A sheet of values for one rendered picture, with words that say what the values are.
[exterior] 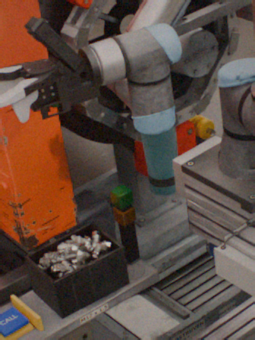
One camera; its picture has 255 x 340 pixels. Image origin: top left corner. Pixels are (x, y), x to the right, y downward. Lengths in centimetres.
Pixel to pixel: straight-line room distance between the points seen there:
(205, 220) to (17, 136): 47
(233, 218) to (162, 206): 90
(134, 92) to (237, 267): 46
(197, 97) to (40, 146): 60
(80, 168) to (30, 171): 136
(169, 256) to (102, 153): 92
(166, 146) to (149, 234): 46
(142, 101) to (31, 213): 75
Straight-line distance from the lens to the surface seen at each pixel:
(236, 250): 199
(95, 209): 275
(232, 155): 202
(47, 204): 240
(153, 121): 172
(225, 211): 213
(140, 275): 241
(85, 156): 375
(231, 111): 196
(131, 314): 286
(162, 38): 167
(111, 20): 259
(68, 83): 164
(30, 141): 230
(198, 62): 248
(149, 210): 298
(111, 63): 163
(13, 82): 167
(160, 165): 255
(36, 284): 237
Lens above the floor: 195
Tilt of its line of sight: 32 degrees down
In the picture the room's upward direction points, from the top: 9 degrees counter-clockwise
